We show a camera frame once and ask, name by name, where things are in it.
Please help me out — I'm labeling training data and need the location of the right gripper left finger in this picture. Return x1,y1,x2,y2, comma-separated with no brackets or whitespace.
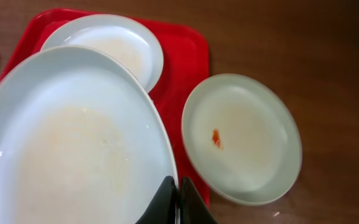
136,176,177,224

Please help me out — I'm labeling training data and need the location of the light blue plate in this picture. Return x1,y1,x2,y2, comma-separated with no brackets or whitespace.
41,14,164,92
181,73,302,206
0,46,177,223

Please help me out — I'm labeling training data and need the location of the light blue plate top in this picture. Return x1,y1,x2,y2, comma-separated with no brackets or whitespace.
41,14,164,92

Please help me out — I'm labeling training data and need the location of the red plastic tray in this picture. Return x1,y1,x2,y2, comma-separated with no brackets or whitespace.
0,8,210,205

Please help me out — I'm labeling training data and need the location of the light blue plate bottom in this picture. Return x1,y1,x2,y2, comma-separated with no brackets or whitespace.
0,46,177,223

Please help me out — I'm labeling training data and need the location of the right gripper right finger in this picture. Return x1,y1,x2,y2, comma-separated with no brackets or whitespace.
180,177,218,224

